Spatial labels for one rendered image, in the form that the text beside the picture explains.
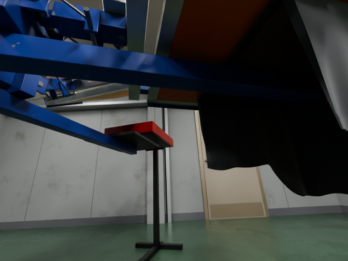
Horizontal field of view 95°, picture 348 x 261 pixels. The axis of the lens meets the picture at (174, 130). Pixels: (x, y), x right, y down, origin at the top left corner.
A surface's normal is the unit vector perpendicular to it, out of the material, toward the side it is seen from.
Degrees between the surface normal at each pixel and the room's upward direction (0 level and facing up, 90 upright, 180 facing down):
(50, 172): 90
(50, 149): 90
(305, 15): 91
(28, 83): 90
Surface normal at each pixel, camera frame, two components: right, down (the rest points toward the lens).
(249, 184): -0.01, -0.33
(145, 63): 0.25, -0.33
